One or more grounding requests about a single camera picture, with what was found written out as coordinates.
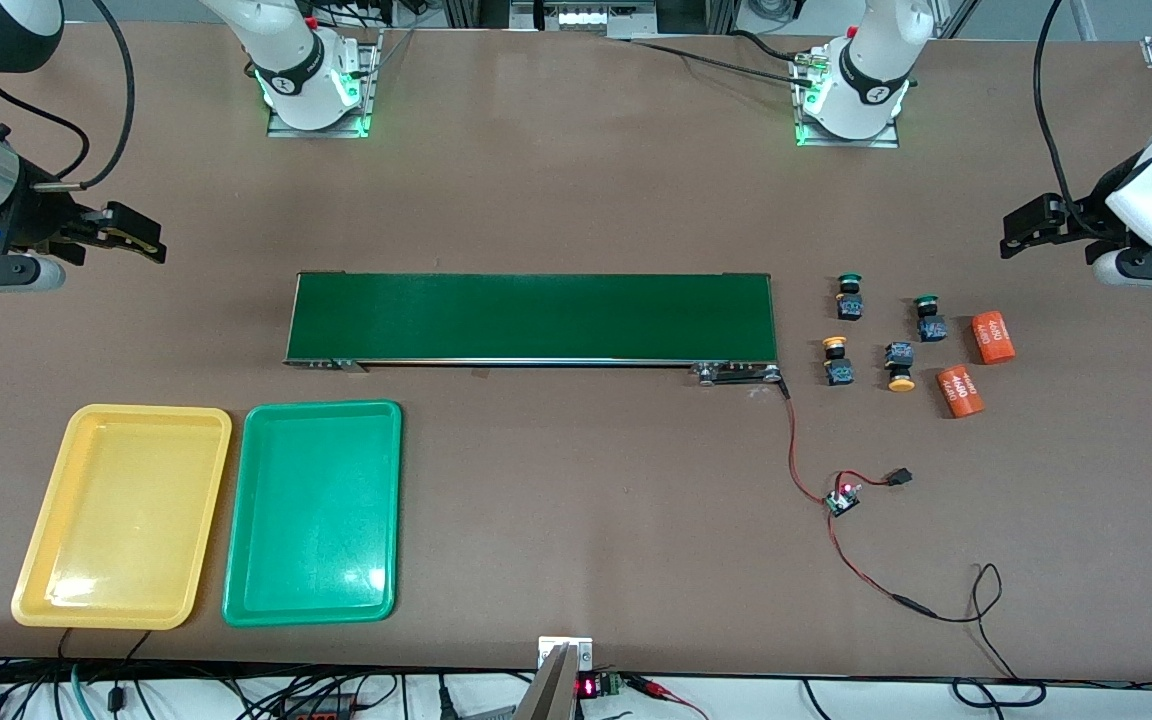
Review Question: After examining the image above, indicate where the green conveyor belt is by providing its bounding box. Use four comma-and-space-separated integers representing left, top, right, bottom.
283, 270, 787, 386

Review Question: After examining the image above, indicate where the red black conveyor wire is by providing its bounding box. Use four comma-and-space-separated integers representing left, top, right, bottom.
781, 378, 837, 501

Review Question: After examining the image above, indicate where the black connector with wire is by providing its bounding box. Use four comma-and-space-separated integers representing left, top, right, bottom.
836, 466, 914, 491

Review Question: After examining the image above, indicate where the yellow plastic tray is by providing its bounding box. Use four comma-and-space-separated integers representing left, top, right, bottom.
11, 403, 234, 631

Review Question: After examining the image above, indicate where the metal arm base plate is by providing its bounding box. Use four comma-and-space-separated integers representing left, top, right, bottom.
794, 45, 902, 149
266, 28, 383, 139

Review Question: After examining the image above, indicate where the green plastic tray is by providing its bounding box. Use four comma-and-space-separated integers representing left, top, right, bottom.
222, 399, 404, 628

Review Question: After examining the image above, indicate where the red alligator clip lead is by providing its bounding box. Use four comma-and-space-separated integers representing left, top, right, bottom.
624, 674, 709, 720

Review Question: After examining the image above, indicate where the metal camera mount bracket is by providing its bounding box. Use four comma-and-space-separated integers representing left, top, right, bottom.
537, 636, 594, 671

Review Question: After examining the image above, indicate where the orange 4680 cylinder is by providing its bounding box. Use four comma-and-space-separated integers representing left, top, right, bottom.
970, 310, 1017, 366
937, 365, 985, 420

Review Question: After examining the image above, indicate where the red black power wire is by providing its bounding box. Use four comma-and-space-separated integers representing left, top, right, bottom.
826, 510, 1022, 683

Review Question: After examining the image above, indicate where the yellow push button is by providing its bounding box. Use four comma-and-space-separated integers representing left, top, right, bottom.
884, 341, 918, 394
822, 336, 854, 388

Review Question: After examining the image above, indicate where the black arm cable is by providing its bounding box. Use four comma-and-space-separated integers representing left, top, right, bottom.
1032, 0, 1112, 241
0, 0, 137, 191

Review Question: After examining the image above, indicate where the black table cable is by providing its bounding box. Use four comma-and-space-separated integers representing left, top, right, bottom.
626, 28, 817, 86

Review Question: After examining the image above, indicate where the grey camera pole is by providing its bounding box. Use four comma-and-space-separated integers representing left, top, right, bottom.
514, 643, 582, 720

